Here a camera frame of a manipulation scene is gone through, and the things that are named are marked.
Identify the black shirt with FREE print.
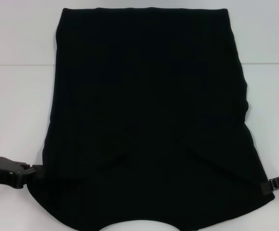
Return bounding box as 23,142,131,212
27,7,276,231

